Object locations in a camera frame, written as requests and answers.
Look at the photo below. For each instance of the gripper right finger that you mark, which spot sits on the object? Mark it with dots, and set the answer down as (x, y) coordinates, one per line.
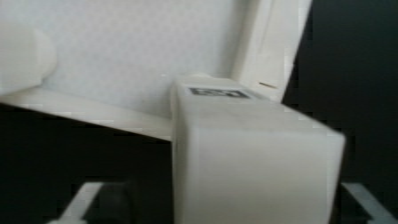
(357, 206)

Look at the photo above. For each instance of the white desk top tray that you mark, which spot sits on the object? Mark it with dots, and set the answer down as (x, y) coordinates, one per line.
(135, 42)

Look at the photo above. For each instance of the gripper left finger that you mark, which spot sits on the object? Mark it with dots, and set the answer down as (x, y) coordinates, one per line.
(107, 203)

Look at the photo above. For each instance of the white leg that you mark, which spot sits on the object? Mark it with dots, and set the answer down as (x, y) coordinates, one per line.
(256, 157)
(27, 57)

